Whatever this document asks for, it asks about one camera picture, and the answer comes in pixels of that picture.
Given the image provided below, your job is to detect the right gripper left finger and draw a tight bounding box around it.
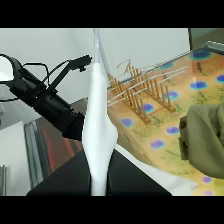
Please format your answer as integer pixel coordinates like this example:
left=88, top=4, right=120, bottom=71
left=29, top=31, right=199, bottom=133
left=26, top=149, right=93, bottom=197

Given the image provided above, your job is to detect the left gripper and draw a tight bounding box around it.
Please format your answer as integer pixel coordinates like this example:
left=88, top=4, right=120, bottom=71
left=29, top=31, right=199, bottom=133
left=31, top=87, right=86, bottom=142

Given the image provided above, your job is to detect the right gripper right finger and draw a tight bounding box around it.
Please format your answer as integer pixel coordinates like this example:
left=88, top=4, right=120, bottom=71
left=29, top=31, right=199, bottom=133
left=107, top=149, right=173, bottom=197

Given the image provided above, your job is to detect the white long-sleeved shirt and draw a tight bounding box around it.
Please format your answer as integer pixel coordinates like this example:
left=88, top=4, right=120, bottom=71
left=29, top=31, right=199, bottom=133
left=81, top=28, right=120, bottom=197

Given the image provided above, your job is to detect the olive green garment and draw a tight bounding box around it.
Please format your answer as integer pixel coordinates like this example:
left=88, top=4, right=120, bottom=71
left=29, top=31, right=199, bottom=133
left=178, top=103, right=224, bottom=180

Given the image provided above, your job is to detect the brown wooden peg rack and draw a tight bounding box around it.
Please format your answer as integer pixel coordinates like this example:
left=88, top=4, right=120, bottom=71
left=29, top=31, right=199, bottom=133
left=107, top=65, right=177, bottom=125

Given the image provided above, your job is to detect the silver frame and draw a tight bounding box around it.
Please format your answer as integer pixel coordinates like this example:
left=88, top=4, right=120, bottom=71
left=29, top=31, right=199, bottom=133
left=0, top=118, right=46, bottom=197

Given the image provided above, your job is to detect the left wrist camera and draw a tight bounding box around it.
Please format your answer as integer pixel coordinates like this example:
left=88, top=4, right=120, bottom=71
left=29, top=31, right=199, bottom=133
left=44, top=54, right=94, bottom=98

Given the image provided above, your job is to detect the black cable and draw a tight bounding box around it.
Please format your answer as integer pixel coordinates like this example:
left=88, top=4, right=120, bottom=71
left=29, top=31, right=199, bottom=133
left=21, top=61, right=52, bottom=84

